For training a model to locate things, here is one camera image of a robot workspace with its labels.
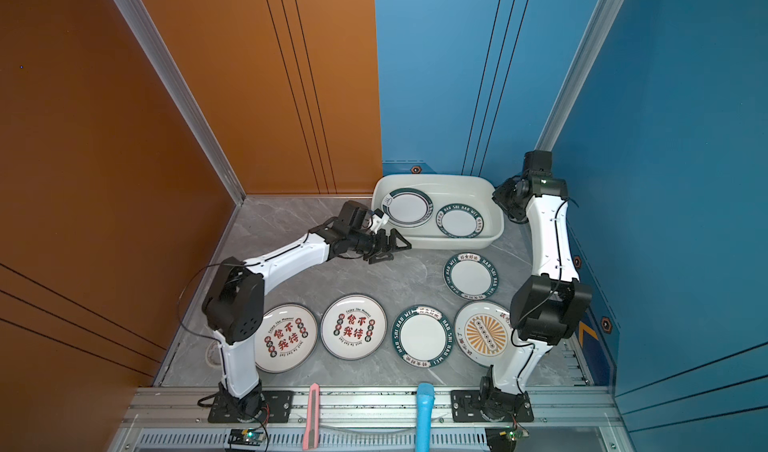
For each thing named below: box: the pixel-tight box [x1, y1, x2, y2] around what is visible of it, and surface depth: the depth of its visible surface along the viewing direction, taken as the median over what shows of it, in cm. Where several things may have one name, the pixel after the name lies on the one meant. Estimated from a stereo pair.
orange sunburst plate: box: [454, 300, 513, 367], surface depth 87 cm
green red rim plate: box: [381, 187, 434, 228], surface depth 117 cm
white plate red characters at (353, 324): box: [320, 292, 388, 358], surface depth 88 cm
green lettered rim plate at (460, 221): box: [436, 203, 484, 239], surface depth 114 cm
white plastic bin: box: [371, 174, 505, 249], surface depth 116 cm
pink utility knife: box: [302, 382, 321, 450], surface depth 72 cm
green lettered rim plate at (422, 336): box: [391, 304, 455, 369], surface depth 87 cm
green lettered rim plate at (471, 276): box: [443, 251, 500, 300], surface depth 99 cm
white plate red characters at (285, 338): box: [254, 303, 318, 374], surface depth 85 cm
